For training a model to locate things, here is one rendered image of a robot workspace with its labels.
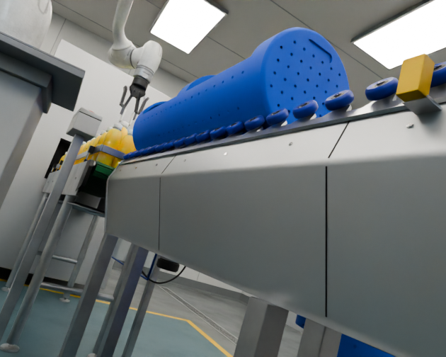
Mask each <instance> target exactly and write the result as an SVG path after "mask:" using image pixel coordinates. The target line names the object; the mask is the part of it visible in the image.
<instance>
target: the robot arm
mask: <svg viewBox="0 0 446 357"><path fill-rule="evenodd" d="M132 2H133V0H118V5H117V8H116V12H115V17H114V21H113V39H114V43H113V45H112V47H111V48H110V49H109V51H108V59H109V61H110V62H111V63H112V64H113V65H115V66H116V67H120V68H124V69H136V70H135V72H134V75H133V77H134V79H133V81H132V84H131V86H124V87H123V93H122V97H121V99H120V104H119V105H120V106H121V107H122V109H121V111H120V114H121V117H120V120H119V122H122V119H123V117H124V115H125V112H126V110H127V109H126V106H127V105H128V103H129V102H130V100H131V98H132V97H135V98H136V104H135V111H134V112H133V113H132V115H131V117H130V121H129V125H128V126H131V123H132V120H134V119H135V118H136V115H139V114H140V113H141V112H142V111H143V109H144V106H145V104H146V102H147V101H148V100H149V97H147V96H146V90H147V87H148V84H150V83H151V80H152V77H153V75H154V72H155V71H156V70H157V69H158V67H159V64H160V61H161V56H162V48H161V46H160V44H158V43H157V42H154V41H152V40H150V41H148V42H147V43H145V44H144V46H143V47H140V48H136V47H135V46H134V45H133V44H132V42H131V41H129V40H128V39H127V38H126V37H125V33H124V27H125V23H126V20H127V17H128V14H129V12H130V9H131V6H132ZM51 19H52V3H51V1H50V0H0V31H2V32H4V33H6V34H8V35H10V36H13V37H15V38H17V39H19V40H21V41H23V42H25V43H28V44H29V45H32V46H34V47H36V48H38V49H40V46H41V45H42V42H43V40H44V39H45V36H46V34H47V31H48V29H49V27H50V23H51ZM128 89H129V90H130V95H129V97H128V99H127V100H126V102H125V104H123V102H124V100H125V96H126V93H127V91H128ZM141 97H144V100H143V102H142V105H141V107H140V109H139V111H138V108H139V101H140V98H141Z"/></svg>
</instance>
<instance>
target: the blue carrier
mask: <svg viewBox="0 0 446 357"><path fill-rule="evenodd" d="M345 90H350V88H349V83H348V77H347V74H346V71H345V67H344V66H343V63H342V61H341V59H340V57H339V55H338V53H337V52H336V51H335V49H334V48H333V46H332V45H331V44H330V43H329V42H328V41H327V40H326V39H325V38H324V37H323V36H321V35H320V34H318V33H317V32H315V31H313V30H310V29H308V28H300V27H296V28H288V29H286V30H284V31H282V32H280V33H278V34H277V35H274V36H273V37H271V38H269V39H267V40H266V41H264V42H262V43H261V44H260V45H259V46H258V47H257V48H256V49H255V50H254V52H253V54H252V55H251V56H250V57H249V58H247V59H245V60H244V61H242V62H240V63H238V64H235V65H234V66H233V67H230V68H228V69H226V70H224V71H223V72H221V73H219V74H217V75H207V76H203V77H200V78H199V79H196V80H195V81H193V82H191V83H190V84H188V85H187V86H185V87H184V88H183V89H181V91H180V92H179V93H178V95H177V96H176V97H174V98H172V99H171V100H169V101H161V102H158V103H155V104H153V105H151V106H149V107H147V108H145V109H144V110H143V111H142V112H141V113H140V114H139V115H138V117H137V119H136V121H135V123H134V127H133V131H132V137H133V142H134V145H135V148H136V150H140V149H145V148H147V147H152V146H154V145H160V144H161V143H164V142H166V143H167V142H169V141H171V140H177V139H180V138H182V137H188V136H190V135H192V134H200V133H201V132H204V131H206V130H210V131H212V130H214V129H215V128H218V127H220V126H222V125H223V126H225V127H227V126H229V125H231V124H232V123H235V122H237V121H242V122H243V123H245V122H246V121H247V120H249V119H251V118H253V117H255V116H257V115H262V116H263V117H264V119H265V122H264V123H263V124H262V126H263V129H262V130H265V129H267V128H269V127H270V126H272V125H269V124H268V123H267V120H266V117H267V116H268V115H269V114H271V113H272V112H274V111H277V110H279V109H281V108H286V109H287V111H288V113H289V116H288V118H287V119H286V121H287V124H286V125H289V124H291V123H293V122H294V121H296V120H299V119H298V118H295V117H294V115H293V113H292V111H293V109H294V108H295V107H296V106H298V105H300V104H302V103H304V102H306V101H310V100H315V101H316V102H317V104H318V109H317V111H316V112H314V113H315V114H316V117H315V118H320V117H323V116H324V115H326V114H328V113H330V112H331V110H328V109H327V108H326V106H325V101H326V99H327V98H328V97H330V96H332V95H334V94H336V93H338V92H341V91H345Z"/></svg>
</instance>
